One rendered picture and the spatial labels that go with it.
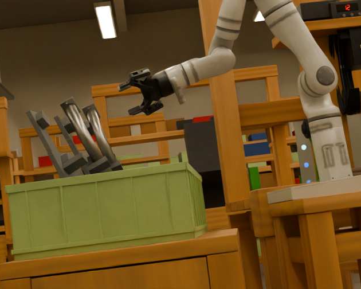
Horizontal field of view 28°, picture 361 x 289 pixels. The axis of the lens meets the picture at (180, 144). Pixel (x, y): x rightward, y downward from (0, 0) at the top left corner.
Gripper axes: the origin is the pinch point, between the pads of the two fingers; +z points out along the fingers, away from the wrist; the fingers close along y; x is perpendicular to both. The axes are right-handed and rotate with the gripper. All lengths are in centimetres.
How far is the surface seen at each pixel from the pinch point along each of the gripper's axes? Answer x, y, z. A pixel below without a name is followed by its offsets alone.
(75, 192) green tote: 51, 17, 18
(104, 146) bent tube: 12.5, -2.9, 10.6
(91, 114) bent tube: 1.5, 1.4, 10.6
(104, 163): 27.5, 3.5, 11.4
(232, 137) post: -40, -64, -32
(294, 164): -672, -713, -206
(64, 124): 18.5, 13.4, 16.9
